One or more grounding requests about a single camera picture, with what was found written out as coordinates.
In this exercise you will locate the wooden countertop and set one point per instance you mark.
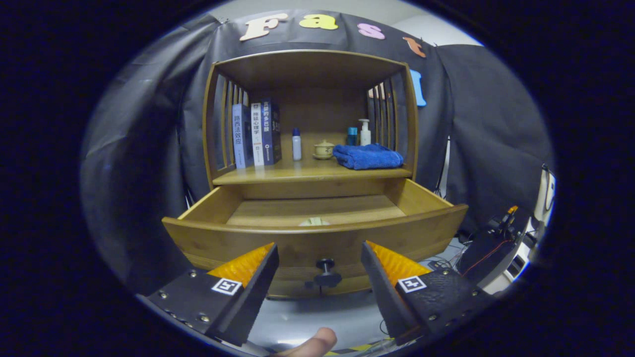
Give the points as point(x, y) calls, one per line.
point(297, 171)

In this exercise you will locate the white bottle with blue cap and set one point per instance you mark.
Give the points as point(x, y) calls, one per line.
point(296, 146)

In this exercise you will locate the white pump bottle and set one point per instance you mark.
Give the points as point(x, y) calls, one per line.
point(365, 136)

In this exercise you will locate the cream item with grey base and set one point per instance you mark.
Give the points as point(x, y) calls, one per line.
point(314, 222)

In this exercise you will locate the white equipment box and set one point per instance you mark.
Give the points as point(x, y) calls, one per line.
point(544, 198)

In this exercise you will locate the white book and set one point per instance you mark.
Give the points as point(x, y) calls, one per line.
point(256, 136)

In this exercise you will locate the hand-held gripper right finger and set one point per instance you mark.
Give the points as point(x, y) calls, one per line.
point(382, 292)

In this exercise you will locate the teal bottle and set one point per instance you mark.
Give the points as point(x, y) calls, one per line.
point(351, 137)

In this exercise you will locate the beige lidded teacup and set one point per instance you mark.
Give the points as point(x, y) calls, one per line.
point(324, 150)

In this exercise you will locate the light blue book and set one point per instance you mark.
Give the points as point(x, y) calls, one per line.
point(240, 139)

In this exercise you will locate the black device with orange tip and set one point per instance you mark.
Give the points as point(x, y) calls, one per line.
point(488, 250)

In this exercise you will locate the wooden drawer with black knob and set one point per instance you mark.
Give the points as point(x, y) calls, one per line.
point(248, 243)

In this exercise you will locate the dark blue book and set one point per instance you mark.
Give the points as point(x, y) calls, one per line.
point(271, 131)

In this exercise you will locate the folded blue towel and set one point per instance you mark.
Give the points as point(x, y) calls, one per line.
point(367, 157)

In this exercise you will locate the wooden cabinet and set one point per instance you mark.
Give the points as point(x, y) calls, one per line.
point(312, 69)

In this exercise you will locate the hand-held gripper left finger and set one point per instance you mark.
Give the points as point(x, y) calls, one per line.
point(258, 292)

